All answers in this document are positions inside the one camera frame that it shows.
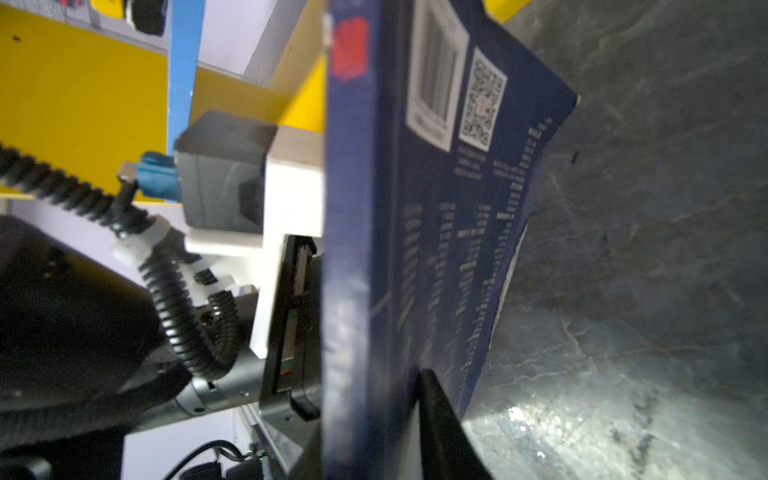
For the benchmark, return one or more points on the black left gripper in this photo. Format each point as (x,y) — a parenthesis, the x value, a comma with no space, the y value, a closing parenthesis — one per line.
(294,336)

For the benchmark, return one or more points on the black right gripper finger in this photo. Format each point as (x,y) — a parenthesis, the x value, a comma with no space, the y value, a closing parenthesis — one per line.
(445,449)

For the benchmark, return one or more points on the navy book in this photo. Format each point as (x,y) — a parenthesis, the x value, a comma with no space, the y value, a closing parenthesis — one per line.
(436,119)

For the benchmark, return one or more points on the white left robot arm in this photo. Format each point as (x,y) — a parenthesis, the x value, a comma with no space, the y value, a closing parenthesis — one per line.
(87,355)

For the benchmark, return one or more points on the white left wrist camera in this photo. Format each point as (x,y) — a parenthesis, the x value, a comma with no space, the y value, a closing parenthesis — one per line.
(246,186)

